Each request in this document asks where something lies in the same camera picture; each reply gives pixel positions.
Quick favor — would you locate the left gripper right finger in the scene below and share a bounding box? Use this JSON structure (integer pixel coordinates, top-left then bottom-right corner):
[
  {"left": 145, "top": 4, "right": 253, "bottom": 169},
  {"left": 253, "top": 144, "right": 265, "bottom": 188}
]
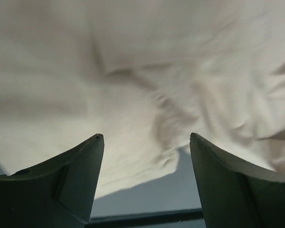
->
[{"left": 190, "top": 133, "right": 285, "bottom": 228}]

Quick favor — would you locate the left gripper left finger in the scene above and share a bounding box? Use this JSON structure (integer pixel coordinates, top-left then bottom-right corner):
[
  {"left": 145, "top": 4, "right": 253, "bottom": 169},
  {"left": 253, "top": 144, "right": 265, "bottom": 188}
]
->
[{"left": 0, "top": 134, "right": 104, "bottom": 228}]

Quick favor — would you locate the beige t shirt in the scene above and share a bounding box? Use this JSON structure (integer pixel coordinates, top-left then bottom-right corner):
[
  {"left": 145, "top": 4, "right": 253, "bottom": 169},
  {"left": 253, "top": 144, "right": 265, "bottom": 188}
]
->
[{"left": 0, "top": 0, "right": 285, "bottom": 198}]

